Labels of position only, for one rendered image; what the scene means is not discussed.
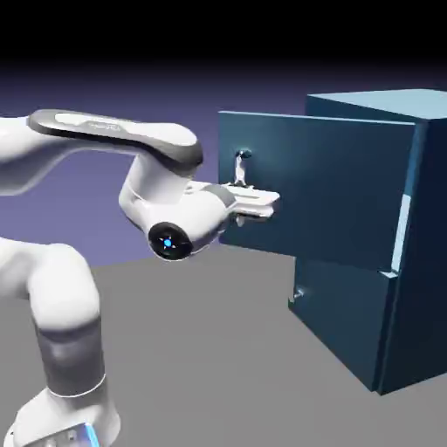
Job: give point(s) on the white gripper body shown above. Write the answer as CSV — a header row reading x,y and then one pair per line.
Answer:
x,y
256,202

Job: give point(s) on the large blue cabinet door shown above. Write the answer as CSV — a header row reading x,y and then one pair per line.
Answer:
x,y
331,195

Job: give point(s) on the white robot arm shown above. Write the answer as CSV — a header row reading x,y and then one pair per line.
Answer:
x,y
63,279

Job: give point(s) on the small blue cabinet door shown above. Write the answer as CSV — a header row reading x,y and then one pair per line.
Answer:
x,y
340,321

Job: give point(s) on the blue cabinet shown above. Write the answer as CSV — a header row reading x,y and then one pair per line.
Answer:
x,y
419,244

